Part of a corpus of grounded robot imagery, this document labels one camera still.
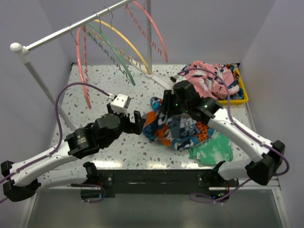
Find blue orange patterned shorts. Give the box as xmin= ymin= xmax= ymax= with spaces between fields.
xmin=142 ymin=97 xmax=214 ymax=151

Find pink hanger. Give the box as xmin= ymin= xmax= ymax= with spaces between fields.
xmin=75 ymin=27 xmax=92 ymax=109
xmin=125 ymin=1 xmax=169 ymax=63

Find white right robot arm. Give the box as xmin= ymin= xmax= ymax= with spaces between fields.
xmin=161 ymin=80 xmax=285 ymax=187

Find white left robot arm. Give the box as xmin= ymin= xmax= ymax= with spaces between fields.
xmin=0 ymin=104 xmax=145 ymax=202

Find pink shark print shorts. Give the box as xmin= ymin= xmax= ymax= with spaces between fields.
xmin=180 ymin=60 xmax=229 ymax=100

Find green hanger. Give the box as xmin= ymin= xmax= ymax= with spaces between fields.
xmin=85 ymin=12 xmax=136 ymax=86

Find green tie-dye shorts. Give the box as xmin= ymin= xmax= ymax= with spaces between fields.
xmin=188 ymin=132 xmax=233 ymax=165

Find yellow plastic bin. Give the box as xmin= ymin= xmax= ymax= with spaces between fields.
xmin=215 ymin=64 xmax=249 ymax=105

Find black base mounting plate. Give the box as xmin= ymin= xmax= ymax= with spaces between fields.
xmin=71 ymin=169 xmax=239 ymax=199

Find white clothes rack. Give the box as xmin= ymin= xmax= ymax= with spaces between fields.
xmin=9 ymin=0 xmax=173 ymax=133

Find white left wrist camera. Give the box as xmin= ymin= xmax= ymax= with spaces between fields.
xmin=110 ymin=94 xmax=131 ymax=115

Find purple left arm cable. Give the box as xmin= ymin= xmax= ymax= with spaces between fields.
xmin=0 ymin=82 xmax=116 ymax=204

